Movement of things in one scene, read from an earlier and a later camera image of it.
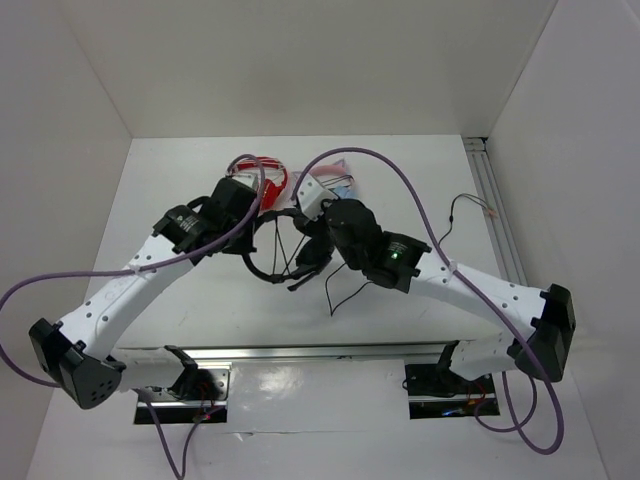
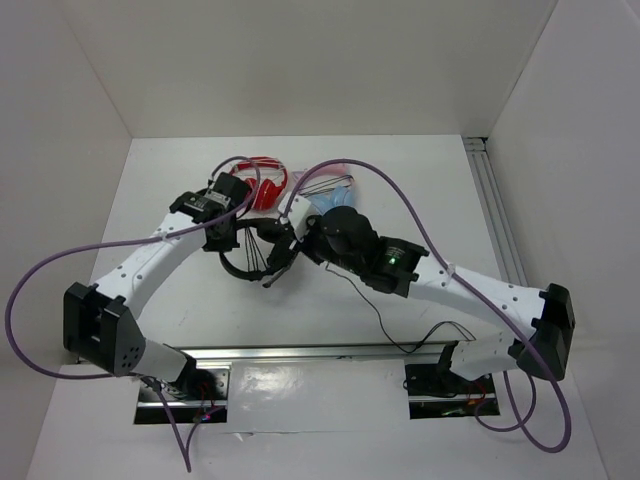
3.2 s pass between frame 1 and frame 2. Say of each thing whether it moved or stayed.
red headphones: stayed
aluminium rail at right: stayed
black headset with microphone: moved
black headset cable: moved
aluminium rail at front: stayed
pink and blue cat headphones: stayed
